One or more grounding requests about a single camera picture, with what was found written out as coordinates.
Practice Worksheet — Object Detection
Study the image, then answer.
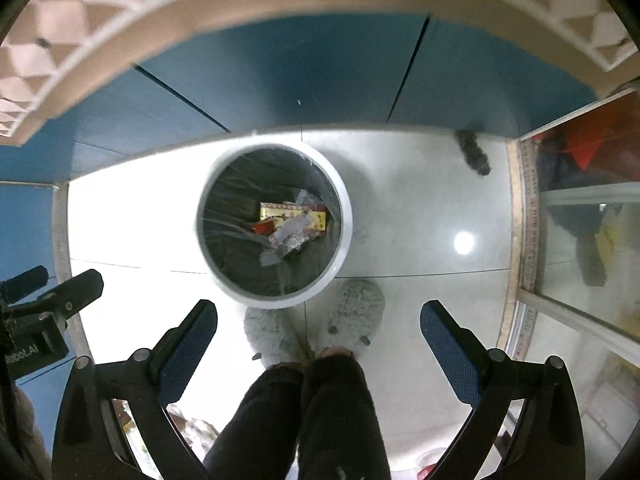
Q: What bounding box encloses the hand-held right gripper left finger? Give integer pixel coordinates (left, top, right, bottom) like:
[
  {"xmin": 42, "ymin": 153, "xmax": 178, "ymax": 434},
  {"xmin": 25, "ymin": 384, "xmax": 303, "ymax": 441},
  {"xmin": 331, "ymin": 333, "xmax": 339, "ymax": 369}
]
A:
[{"xmin": 52, "ymin": 299, "xmax": 218, "ymax": 480}]

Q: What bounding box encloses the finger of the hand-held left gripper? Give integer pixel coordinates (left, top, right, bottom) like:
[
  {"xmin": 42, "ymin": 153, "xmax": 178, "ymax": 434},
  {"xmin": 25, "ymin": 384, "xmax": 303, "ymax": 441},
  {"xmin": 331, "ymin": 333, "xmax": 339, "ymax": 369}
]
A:
[
  {"xmin": 20, "ymin": 269, "xmax": 105, "ymax": 331},
  {"xmin": 0, "ymin": 266, "xmax": 50, "ymax": 306}
]

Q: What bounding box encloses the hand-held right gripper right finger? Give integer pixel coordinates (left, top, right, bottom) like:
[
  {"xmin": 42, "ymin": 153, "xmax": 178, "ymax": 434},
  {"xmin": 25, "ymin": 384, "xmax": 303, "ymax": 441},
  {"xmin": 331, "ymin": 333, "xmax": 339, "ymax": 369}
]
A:
[{"xmin": 420, "ymin": 300, "xmax": 586, "ymax": 480}]

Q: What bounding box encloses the white round trash bin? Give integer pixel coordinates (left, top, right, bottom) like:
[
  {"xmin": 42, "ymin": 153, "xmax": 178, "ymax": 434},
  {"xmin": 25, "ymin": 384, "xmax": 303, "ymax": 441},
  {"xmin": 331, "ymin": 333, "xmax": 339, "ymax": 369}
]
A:
[{"xmin": 196, "ymin": 132, "xmax": 355, "ymax": 310}]

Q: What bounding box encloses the person's left forearm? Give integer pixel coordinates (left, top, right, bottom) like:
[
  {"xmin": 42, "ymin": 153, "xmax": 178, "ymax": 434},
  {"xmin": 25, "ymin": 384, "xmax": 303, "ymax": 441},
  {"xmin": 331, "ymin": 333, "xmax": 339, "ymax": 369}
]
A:
[{"xmin": 12, "ymin": 385, "xmax": 53, "ymax": 480}]

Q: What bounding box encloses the yellow red wrapper trash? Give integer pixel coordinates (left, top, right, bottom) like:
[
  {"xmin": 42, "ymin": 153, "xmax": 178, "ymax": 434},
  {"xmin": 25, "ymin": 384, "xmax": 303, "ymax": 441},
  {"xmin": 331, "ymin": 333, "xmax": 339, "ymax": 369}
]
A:
[{"xmin": 259, "ymin": 202, "xmax": 328, "ymax": 236}]

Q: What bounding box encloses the grey fuzzy slipper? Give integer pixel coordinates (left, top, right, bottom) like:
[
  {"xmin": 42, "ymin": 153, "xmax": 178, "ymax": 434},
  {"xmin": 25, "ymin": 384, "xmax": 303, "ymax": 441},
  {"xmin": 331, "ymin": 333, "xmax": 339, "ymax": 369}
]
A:
[
  {"xmin": 309, "ymin": 280, "xmax": 386, "ymax": 359},
  {"xmin": 243, "ymin": 305, "xmax": 307, "ymax": 368}
]

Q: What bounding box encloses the person's left leg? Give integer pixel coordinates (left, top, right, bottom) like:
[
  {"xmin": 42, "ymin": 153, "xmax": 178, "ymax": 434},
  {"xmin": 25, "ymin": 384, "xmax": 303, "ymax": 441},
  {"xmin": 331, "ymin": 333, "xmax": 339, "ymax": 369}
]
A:
[{"xmin": 202, "ymin": 362, "xmax": 304, "ymax": 480}]

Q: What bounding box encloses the person's leg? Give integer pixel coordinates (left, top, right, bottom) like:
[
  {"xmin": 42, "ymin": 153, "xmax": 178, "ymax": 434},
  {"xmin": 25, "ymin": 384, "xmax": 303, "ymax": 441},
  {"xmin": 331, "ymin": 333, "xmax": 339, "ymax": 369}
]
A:
[
  {"xmin": 202, "ymin": 362, "xmax": 304, "ymax": 480},
  {"xmin": 297, "ymin": 352, "xmax": 392, "ymax": 480}
]

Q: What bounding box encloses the person's right leg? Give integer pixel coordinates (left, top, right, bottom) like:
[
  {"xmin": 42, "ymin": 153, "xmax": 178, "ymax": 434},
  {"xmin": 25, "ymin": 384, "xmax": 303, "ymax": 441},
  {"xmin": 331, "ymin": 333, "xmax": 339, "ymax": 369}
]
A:
[{"xmin": 297, "ymin": 352, "xmax": 392, "ymax": 480}]

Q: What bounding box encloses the glass sliding door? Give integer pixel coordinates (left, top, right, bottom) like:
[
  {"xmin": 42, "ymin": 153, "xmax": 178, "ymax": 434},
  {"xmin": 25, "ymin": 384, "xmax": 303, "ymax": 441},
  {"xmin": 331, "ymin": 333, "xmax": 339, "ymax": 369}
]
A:
[{"xmin": 505, "ymin": 87, "xmax": 640, "ymax": 480}]

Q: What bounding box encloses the crumpled silver wrapper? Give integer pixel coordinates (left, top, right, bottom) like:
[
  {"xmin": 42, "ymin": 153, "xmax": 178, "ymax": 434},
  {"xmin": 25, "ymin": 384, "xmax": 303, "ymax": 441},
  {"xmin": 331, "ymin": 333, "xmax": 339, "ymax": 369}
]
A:
[{"xmin": 260, "ymin": 214, "xmax": 313, "ymax": 266}]

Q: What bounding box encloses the black bin liner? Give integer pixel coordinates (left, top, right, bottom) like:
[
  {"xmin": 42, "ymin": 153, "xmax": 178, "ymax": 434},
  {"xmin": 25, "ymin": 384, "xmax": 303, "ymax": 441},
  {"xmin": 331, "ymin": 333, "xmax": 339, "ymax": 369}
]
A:
[{"xmin": 200, "ymin": 146, "xmax": 344, "ymax": 297}]

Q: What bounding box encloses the yellow plastic bag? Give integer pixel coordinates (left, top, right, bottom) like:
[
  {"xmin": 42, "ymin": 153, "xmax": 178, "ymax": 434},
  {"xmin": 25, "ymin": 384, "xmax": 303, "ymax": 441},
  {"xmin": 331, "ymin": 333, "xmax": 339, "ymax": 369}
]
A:
[{"xmin": 597, "ymin": 205, "xmax": 632, "ymax": 281}]

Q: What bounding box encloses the dark fuzzy clump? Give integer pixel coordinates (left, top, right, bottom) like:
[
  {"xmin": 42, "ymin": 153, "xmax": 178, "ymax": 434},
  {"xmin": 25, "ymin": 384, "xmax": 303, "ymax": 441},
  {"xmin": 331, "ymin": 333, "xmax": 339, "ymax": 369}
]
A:
[{"xmin": 454, "ymin": 129, "xmax": 493, "ymax": 178}]

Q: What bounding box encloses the red plastic bag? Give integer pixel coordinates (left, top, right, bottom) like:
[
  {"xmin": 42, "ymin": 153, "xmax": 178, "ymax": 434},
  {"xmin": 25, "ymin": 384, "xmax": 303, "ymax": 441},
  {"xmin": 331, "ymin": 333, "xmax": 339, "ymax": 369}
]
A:
[{"xmin": 535, "ymin": 92, "xmax": 640, "ymax": 183}]

